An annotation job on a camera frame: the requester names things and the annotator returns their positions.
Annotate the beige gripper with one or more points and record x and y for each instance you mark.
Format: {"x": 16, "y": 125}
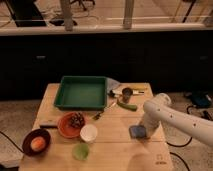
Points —
{"x": 150, "y": 124}

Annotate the blue sponge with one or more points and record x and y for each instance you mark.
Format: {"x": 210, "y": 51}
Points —
{"x": 137, "y": 131}

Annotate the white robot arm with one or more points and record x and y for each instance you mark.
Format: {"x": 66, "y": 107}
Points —
{"x": 159, "y": 109}

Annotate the green plastic tray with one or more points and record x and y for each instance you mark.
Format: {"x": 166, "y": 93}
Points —
{"x": 82, "y": 93}

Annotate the green cucumber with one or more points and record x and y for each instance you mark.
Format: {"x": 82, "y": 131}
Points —
{"x": 127, "y": 106}

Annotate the dark metal cup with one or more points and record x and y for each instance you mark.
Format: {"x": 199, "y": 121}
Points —
{"x": 126, "y": 94}

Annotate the small brush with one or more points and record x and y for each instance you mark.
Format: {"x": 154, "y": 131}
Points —
{"x": 99, "y": 114}

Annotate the white marker pen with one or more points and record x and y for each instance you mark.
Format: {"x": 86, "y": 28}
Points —
{"x": 116, "y": 93}

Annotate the white cup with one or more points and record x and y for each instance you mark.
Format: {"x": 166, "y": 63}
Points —
{"x": 88, "y": 133}

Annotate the pine cone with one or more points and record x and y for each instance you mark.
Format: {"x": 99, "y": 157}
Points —
{"x": 77, "y": 120}

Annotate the orange terracotta bowl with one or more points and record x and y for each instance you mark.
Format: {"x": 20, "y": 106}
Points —
{"x": 65, "y": 129}

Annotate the black flat bar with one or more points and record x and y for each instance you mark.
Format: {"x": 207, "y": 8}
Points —
{"x": 48, "y": 127}

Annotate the orange peach fruit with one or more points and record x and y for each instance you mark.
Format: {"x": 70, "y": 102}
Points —
{"x": 38, "y": 143}

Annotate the dark brown bowl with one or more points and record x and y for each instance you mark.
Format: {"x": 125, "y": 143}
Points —
{"x": 27, "y": 150}

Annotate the yellow handled tool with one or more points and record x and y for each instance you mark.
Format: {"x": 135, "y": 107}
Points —
{"x": 136, "y": 88}

